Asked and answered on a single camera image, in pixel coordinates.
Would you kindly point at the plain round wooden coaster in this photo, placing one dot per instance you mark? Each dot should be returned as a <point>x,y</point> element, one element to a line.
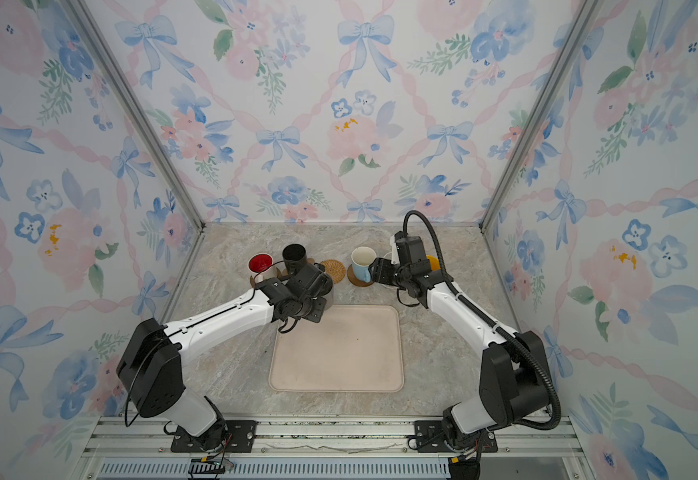
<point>352,278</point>

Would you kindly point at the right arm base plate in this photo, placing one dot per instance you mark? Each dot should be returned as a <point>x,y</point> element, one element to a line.
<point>430,437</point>

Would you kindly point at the beige serving tray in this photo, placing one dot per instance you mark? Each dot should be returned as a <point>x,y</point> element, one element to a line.
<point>354,348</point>

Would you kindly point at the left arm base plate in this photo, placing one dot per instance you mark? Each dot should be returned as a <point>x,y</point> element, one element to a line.
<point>236,436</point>

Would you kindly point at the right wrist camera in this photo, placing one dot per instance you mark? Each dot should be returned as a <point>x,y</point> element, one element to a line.
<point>406,249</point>

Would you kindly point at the white mug red inside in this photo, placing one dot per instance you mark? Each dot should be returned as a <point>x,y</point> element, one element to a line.
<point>263,263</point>

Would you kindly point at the white mug blue handle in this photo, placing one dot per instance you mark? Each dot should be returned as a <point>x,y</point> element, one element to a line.
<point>362,258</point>

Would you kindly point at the aluminium frame post right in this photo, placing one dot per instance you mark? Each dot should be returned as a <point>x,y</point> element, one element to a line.
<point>579,29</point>

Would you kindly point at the black mug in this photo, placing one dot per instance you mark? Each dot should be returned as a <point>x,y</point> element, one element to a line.
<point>294,258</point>

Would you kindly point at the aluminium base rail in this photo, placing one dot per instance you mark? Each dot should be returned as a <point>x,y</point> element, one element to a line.
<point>328,447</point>

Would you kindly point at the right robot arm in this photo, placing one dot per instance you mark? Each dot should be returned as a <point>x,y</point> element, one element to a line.
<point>514,384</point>

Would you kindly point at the aluminium frame post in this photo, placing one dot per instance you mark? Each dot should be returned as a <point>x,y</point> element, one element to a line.
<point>579,29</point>
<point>83,20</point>

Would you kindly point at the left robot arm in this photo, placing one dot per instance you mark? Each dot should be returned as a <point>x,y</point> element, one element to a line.
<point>152,366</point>

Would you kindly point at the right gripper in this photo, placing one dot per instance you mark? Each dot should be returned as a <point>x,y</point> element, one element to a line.
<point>381,271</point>

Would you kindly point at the yellow mug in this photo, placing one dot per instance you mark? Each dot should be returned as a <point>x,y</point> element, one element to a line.
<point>434,263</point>

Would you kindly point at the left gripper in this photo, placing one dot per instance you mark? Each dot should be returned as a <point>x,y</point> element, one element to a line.
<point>319,314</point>

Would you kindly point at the aluminium frame post left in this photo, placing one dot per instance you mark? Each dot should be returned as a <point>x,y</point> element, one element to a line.
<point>83,20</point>

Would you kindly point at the woven rattan round coaster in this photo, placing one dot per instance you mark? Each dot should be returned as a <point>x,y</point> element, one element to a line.
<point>334,269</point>

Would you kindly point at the grey glass mug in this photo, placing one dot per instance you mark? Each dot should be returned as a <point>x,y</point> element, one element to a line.
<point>327,294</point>

